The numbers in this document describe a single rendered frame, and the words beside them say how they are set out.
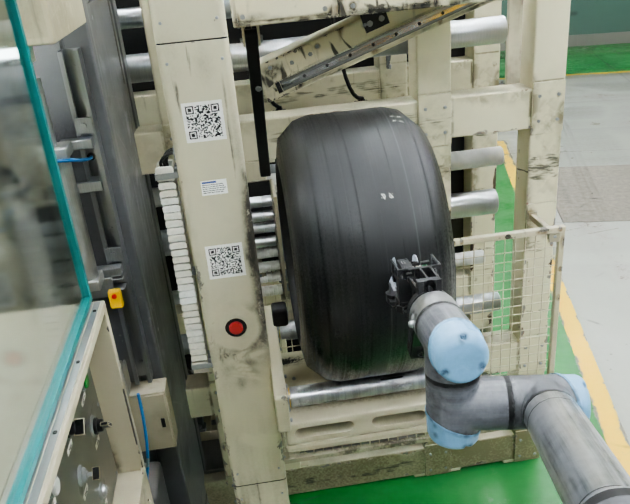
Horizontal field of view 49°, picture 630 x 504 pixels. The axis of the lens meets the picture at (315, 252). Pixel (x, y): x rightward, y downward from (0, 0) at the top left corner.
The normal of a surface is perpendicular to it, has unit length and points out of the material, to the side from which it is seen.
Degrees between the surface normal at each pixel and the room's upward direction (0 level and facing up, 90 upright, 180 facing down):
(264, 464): 90
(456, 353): 84
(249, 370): 90
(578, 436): 15
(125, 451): 90
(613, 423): 0
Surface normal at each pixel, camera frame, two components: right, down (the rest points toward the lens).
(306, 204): -0.64, -0.14
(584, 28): -0.13, 0.44
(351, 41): 0.13, 0.41
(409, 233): 0.08, -0.02
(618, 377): -0.08, -0.90
